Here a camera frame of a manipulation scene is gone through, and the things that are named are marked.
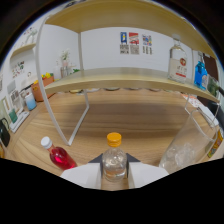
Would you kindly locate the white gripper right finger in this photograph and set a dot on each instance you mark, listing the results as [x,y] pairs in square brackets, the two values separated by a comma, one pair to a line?
[145,174]

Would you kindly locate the green cup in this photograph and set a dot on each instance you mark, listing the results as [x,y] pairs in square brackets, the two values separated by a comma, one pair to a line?
[12,116]

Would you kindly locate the white pouch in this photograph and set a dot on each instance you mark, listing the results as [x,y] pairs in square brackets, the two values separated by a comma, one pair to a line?
[206,115]

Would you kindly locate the table vase white flowers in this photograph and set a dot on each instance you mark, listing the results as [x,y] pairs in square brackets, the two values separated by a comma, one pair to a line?
[65,61]

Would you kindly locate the clear bottle orange cap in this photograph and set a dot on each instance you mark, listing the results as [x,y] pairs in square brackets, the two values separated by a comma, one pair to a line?
[114,163]

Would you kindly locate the brown door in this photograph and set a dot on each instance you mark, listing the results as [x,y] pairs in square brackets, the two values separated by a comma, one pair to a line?
[211,66]

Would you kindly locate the blue white tub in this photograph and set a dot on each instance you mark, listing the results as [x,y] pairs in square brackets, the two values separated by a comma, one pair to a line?
[31,102]

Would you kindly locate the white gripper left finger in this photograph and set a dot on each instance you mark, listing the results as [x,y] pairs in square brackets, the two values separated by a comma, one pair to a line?
[85,175]

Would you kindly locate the dark muddler wooden end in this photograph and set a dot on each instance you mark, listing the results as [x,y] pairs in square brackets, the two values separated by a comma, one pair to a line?
[221,91]

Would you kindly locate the black chair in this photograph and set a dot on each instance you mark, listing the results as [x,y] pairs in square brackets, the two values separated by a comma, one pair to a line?
[218,113]

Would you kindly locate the clear bottle red round label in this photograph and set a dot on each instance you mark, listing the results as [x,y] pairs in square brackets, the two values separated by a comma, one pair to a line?
[177,66]

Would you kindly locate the red liquid bottle white cap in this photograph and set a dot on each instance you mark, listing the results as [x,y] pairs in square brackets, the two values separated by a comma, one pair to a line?
[61,156]

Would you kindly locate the small white countertop machine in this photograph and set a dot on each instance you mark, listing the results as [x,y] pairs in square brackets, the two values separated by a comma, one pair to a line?
[15,100]

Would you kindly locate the red wall poster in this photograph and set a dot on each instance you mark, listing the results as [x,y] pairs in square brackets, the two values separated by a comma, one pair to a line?
[134,43]

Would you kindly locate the orange storage basket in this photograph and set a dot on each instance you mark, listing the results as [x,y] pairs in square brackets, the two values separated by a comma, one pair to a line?
[41,90]

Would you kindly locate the large blue liquid bottle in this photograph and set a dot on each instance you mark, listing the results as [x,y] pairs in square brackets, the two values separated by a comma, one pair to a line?
[200,75]

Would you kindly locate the multicolour wall poster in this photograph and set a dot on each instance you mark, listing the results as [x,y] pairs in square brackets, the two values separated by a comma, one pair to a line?
[147,44]

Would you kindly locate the orange box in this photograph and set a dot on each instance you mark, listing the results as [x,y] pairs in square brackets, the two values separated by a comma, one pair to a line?
[2,151]

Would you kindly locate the clear glass with ice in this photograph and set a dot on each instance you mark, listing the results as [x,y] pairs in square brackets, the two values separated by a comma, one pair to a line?
[181,153]

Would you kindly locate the black kettle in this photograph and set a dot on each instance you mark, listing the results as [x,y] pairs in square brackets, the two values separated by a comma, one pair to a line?
[4,133]

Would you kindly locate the orange white printed paper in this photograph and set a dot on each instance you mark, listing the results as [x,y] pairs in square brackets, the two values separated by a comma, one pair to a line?
[190,100]

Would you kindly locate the blue wall poster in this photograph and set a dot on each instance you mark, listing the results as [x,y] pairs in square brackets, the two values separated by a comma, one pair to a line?
[123,42]

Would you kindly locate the two-tier wooden white-frame rack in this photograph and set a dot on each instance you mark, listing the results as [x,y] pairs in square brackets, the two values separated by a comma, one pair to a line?
[126,78]

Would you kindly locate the wooden wall shelf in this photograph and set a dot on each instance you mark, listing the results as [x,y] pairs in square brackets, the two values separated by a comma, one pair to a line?
[23,49]

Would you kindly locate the white kitchen scale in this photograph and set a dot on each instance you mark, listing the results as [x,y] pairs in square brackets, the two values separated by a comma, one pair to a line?
[20,122]

